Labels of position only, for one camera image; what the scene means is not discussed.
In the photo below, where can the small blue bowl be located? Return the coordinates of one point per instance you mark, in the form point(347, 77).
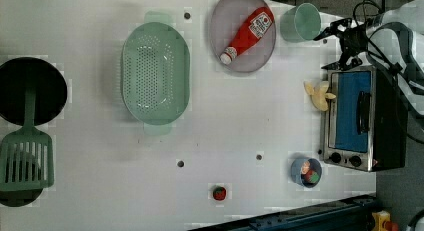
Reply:
point(295, 171)

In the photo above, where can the grey round plate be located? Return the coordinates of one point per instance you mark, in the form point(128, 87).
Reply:
point(226, 19)

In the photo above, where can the mint green colander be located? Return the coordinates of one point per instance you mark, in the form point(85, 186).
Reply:
point(155, 73)

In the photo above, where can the red ketchup bottle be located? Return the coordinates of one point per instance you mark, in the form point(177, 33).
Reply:
point(252, 30)

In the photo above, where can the mint green mug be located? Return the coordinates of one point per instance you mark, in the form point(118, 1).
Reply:
point(301, 23)

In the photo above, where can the strawberry toy in bowl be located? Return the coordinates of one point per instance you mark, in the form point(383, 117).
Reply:
point(313, 175)

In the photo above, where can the red strawberry toy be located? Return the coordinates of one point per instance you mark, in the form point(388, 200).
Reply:
point(219, 193)

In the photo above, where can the blue metal frame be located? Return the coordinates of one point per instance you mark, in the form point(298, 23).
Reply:
point(351, 214)

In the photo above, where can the black toaster oven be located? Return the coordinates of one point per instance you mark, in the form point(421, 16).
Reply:
point(365, 124)

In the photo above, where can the peeled banana toy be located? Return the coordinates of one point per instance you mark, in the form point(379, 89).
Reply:
point(319, 94)

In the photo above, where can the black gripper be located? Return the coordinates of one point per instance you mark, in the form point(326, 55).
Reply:
point(353, 41)

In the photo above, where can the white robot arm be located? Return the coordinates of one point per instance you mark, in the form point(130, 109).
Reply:
point(392, 42)

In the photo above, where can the green spatula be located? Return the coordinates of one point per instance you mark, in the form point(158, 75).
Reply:
point(27, 154)

